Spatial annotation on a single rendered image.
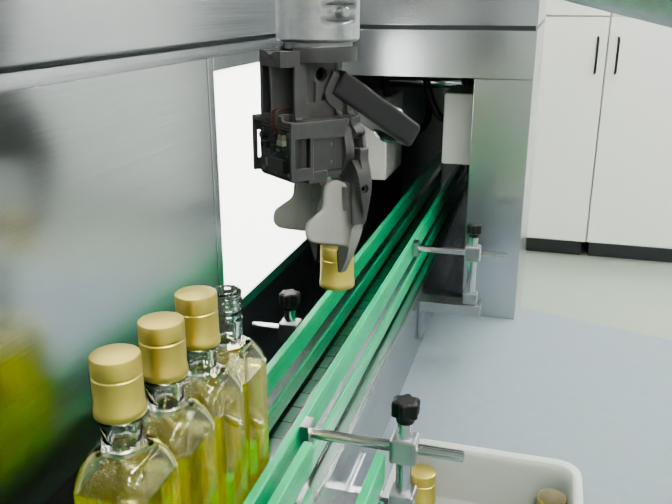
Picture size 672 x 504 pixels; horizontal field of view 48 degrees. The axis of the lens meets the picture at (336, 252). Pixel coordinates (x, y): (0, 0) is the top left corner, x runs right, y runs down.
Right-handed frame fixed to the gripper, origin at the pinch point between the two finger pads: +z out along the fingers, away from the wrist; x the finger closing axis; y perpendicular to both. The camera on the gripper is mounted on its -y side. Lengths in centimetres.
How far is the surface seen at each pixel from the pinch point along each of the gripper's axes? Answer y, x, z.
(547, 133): -286, -212, 42
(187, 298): 19.1, 7.2, -1.6
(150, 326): 23.4, 10.6, -1.6
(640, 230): -321, -171, 93
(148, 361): 23.8, 10.7, 1.1
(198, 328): 18.6, 7.8, 0.8
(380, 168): -61, -71, 11
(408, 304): -39, -34, 26
